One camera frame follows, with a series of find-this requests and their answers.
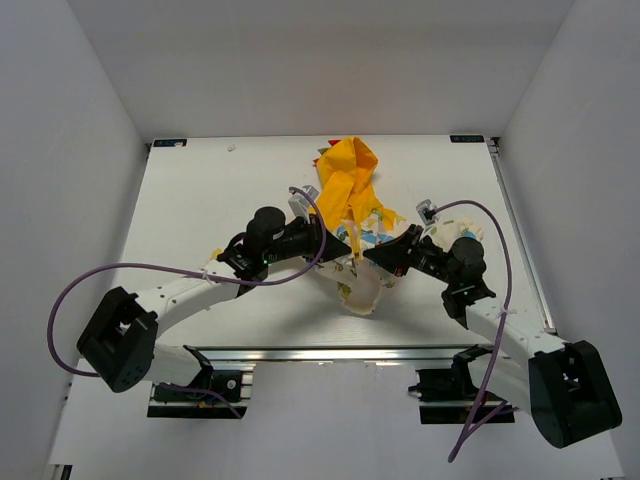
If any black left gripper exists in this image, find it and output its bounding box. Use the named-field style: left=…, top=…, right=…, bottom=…
left=264, top=214, right=352, bottom=265

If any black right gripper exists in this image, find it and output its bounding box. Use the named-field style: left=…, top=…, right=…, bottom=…
left=363, top=224, right=458, bottom=286

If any yellow dinosaur print kids jacket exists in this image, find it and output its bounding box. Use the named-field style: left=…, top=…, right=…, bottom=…
left=308, top=137, right=483, bottom=315

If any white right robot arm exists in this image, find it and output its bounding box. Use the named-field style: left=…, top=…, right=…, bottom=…
left=363, top=225, right=622, bottom=448

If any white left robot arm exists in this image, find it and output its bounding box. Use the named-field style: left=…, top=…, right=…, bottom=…
left=77, top=206, right=351, bottom=399

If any dark blue corner label right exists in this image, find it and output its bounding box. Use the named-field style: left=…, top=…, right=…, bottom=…
left=449, top=134, right=485, bottom=144

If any dark blue corner label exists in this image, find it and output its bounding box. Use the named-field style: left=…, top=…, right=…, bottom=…
left=449, top=134, right=485, bottom=144
left=152, top=138, right=187, bottom=148

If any dark blue corner label left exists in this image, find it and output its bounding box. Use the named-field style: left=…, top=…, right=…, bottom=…
left=152, top=138, right=187, bottom=148

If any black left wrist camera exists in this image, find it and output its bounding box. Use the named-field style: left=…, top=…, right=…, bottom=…
left=288, top=185, right=319, bottom=221

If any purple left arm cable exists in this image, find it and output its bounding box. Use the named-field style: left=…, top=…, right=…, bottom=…
left=46, top=186, right=328, bottom=419

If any aluminium right side rail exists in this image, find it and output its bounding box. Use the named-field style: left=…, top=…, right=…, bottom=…
left=486, top=137, right=557, bottom=335

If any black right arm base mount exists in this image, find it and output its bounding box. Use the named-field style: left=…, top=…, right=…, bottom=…
left=407, top=346, right=493, bottom=425

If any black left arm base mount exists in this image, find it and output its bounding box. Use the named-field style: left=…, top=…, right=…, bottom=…
left=147, top=362, right=255, bottom=420

